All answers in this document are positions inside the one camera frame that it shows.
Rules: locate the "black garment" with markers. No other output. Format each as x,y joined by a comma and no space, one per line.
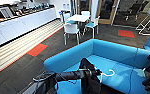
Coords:
91,83

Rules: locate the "white clothes hanger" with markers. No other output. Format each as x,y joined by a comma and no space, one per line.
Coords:
111,70

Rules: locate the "large blue sofa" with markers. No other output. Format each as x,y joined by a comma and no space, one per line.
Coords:
117,53

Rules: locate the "white dining table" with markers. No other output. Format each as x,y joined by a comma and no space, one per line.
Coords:
78,17

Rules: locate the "black office chair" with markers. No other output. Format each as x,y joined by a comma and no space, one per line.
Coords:
136,8

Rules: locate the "white kitchen counter unit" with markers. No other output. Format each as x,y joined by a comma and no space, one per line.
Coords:
17,26

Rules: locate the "black silver coffee machine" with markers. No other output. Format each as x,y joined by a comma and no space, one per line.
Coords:
6,12

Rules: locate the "white frame stand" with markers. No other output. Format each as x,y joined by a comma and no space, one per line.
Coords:
147,21

